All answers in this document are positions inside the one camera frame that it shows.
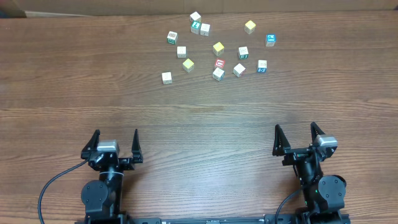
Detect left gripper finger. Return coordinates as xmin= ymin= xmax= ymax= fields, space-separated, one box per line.
xmin=81 ymin=129 xmax=100 ymax=159
xmin=131 ymin=129 xmax=144 ymax=164

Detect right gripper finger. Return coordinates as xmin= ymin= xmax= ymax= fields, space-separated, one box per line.
xmin=272 ymin=124 xmax=291 ymax=156
xmin=310 ymin=122 xmax=325 ymax=144

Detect white block red side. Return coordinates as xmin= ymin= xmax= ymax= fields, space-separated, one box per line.
xmin=162 ymin=72 xmax=172 ymax=85

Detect white block teal side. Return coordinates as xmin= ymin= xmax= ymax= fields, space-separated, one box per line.
xmin=212 ymin=67 xmax=225 ymax=81

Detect white block green side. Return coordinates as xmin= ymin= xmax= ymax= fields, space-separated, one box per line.
xmin=238 ymin=47 xmax=249 ymax=60

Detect yellow block letter G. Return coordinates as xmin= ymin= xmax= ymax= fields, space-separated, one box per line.
xmin=183 ymin=58 xmax=194 ymax=73

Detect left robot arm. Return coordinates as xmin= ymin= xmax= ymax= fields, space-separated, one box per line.
xmin=81 ymin=129 xmax=144 ymax=223

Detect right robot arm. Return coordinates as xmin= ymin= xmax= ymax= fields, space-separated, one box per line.
xmin=272 ymin=122 xmax=350 ymax=224

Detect white block blue side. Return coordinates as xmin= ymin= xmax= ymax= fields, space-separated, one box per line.
xmin=257 ymin=60 xmax=267 ymax=73

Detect white block red edge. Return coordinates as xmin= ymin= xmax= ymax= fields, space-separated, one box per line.
xmin=233 ymin=63 xmax=246 ymax=77

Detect blue letter P block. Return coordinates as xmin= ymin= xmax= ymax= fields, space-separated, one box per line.
xmin=265 ymin=34 xmax=276 ymax=47

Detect red letter wooden block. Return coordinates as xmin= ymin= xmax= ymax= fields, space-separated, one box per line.
xmin=215 ymin=58 xmax=226 ymax=69

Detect plain white wooden block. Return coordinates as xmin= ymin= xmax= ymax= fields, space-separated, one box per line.
xmin=177 ymin=46 xmax=187 ymax=58

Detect yellow top center block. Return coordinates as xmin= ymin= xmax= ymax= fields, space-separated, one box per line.
xmin=213 ymin=42 xmax=224 ymax=56

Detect yellow block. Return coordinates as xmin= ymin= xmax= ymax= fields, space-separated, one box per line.
xmin=213 ymin=42 xmax=224 ymax=56
xmin=244 ymin=20 xmax=256 ymax=34

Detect yellow top far block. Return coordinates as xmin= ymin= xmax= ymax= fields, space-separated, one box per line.
xmin=244 ymin=20 xmax=256 ymax=34

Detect green sided picture block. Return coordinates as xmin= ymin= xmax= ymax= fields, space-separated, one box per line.
xmin=167 ymin=31 xmax=178 ymax=45

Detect white block beside green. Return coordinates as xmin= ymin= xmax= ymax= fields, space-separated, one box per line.
xmin=200 ymin=23 xmax=210 ymax=37

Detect green letter wooden block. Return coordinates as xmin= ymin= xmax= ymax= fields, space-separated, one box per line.
xmin=190 ymin=21 xmax=201 ymax=35

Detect top white wooden block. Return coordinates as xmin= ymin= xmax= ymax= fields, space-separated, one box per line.
xmin=190 ymin=11 xmax=201 ymax=22

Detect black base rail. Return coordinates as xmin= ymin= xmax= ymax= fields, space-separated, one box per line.
xmin=75 ymin=214 xmax=351 ymax=224

